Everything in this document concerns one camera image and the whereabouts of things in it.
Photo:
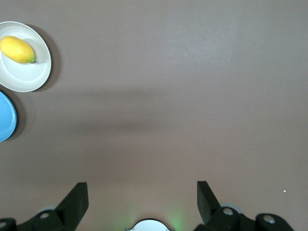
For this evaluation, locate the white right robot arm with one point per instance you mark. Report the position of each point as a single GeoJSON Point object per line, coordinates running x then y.
{"type": "Point", "coordinates": [150, 226]}

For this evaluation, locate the blue round plate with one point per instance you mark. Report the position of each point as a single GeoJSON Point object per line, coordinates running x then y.
{"type": "Point", "coordinates": [6, 118]}

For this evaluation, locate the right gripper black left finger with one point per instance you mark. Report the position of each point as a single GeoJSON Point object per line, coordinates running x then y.
{"type": "Point", "coordinates": [69, 211]}

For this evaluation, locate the yellow lemon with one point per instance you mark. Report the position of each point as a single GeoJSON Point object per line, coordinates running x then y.
{"type": "Point", "coordinates": [16, 49]}

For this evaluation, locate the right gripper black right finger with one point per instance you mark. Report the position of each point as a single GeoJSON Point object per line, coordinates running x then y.
{"type": "Point", "coordinates": [209, 211]}

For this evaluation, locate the beige round plate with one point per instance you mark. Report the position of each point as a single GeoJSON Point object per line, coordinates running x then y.
{"type": "Point", "coordinates": [29, 74]}

